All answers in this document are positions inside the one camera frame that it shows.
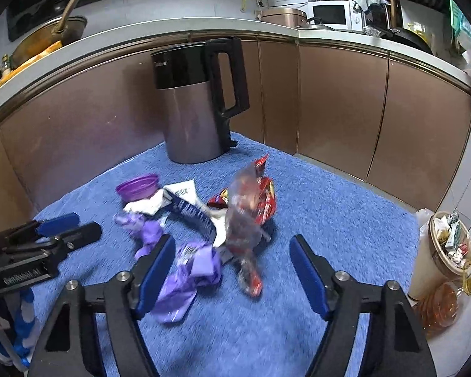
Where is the cooking oil bottle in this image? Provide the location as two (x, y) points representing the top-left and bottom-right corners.
(418, 263), (471, 338)

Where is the green white carton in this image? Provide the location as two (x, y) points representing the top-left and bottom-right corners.
(445, 212), (470, 250)

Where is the blue white striped cloth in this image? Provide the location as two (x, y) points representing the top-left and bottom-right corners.
(0, 288), (36, 372)

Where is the black countertop appliance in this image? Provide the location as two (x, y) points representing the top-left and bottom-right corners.
(363, 3), (393, 34)

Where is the grey black electric kettle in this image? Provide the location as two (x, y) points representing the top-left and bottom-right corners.
(150, 36), (251, 164)

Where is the black frying pan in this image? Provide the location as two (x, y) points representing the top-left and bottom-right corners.
(381, 27), (432, 53)

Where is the brown kitchen cabinet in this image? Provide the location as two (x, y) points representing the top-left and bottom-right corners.
(0, 21), (471, 236)

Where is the purple plastic lid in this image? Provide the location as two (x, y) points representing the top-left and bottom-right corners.
(115, 174), (160, 202)

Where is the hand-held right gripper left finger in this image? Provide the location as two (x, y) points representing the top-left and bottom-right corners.
(27, 234), (176, 377)

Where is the dark blue white wrapper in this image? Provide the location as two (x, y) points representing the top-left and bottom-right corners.
(163, 181), (228, 248)

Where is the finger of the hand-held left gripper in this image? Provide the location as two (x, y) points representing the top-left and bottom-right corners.
(0, 213), (81, 244)
(6, 222), (103, 259)

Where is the clear plastic cup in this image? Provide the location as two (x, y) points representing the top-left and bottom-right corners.
(408, 211), (471, 303)

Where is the orange cloth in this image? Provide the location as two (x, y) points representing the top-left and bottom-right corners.
(8, 41), (63, 79)

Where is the white microwave oven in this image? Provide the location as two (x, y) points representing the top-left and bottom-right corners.
(300, 1), (364, 32)

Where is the white tissue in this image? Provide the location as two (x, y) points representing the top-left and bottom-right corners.
(122, 194), (165, 216)

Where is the brass wok with handle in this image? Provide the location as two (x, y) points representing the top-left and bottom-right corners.
(12, 0), (97, 67)

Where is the small purple wrapper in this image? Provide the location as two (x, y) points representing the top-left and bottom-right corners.
(114, 212), (167, 260)

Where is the red snack bag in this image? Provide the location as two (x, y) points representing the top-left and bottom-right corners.
(207, 154), (279, 228)

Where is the glass pot lid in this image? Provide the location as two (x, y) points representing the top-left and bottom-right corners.
(296, 18), (334, 31)

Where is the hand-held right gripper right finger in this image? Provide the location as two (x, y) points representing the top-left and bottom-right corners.
(290, 235), (440, 377)

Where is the green plastic bag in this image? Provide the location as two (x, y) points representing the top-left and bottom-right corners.
(449, 0), (471, 44)

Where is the dark glass bottle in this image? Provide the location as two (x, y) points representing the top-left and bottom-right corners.
(1, 53), (14, 81)

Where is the red snack wrapper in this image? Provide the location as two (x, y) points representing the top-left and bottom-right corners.
(224, 163), (275, 297)

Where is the rose gold rice cooker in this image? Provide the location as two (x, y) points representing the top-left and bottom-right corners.
(260, 7), (307, 28)

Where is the large purple wrapper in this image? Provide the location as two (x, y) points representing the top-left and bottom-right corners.
(153, 243), (222, 325)

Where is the blue towel mat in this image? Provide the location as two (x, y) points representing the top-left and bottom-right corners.
(21, 131), (420, 377)

